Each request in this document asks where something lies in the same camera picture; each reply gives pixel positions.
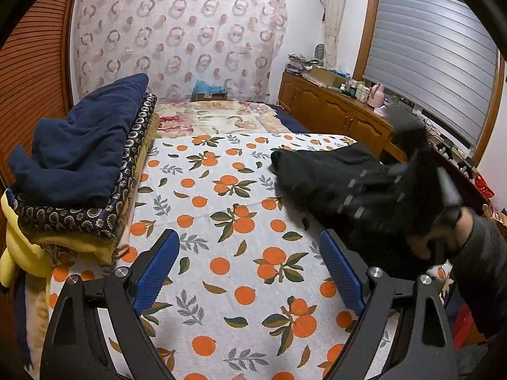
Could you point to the person's right forearm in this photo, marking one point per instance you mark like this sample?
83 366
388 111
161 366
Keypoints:
483 265

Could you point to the red basket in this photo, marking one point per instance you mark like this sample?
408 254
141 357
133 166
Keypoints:
484 185

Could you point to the wooden window frame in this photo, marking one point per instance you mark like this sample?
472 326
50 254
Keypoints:
366 27

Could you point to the blue tissue pack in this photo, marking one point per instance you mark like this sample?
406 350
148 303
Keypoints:
341 74

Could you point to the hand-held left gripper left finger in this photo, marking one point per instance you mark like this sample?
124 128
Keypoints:
154 273

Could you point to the folded paisley quilt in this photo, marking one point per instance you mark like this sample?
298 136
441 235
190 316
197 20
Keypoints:
130 150

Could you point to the small grey fan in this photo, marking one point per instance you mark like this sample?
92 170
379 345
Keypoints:
319 51

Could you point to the wooden cabinet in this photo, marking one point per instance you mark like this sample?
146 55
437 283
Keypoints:
336 111

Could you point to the pile of folded clothes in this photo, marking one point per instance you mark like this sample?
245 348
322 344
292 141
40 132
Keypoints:
303 63

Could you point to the small cardboard box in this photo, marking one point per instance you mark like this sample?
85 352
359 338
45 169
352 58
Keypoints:
208 97

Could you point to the black shirt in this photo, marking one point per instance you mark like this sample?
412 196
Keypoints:
317 170

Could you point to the circle print curtain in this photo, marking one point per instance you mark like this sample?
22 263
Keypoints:
178 35

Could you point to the grey window blind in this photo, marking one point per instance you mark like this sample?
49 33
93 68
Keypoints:
431 59

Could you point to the blue plastic bag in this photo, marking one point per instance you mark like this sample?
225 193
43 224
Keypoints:
210 86

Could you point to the floral bed sheet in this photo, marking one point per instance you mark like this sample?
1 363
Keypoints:
222 118

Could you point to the navy bed blanket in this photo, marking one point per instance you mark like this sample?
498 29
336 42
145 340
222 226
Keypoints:
289 120

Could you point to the yellow plush toy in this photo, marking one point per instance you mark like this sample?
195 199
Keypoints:
23 253

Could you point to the pink kettle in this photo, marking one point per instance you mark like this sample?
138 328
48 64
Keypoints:
376 94

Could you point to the lace curtain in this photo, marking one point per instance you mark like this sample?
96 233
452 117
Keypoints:
334 16

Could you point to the folded navy quilt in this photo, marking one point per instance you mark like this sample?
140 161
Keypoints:
83 146

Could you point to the black clamp stand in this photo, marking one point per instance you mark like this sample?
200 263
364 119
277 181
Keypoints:
467 166
446 149

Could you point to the orange print bed sheet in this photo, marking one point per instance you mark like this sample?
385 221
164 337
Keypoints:
237 166

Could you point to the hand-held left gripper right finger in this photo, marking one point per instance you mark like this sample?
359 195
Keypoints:
342 273

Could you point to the folded tan quilt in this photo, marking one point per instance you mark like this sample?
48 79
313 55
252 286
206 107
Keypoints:
126 221

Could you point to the person's right hand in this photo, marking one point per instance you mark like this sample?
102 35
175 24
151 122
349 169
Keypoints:
459 225

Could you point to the open cardboard box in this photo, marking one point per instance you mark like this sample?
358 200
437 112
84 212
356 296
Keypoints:
323 77

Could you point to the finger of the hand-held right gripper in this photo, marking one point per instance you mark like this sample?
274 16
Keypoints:
376 177
372 206

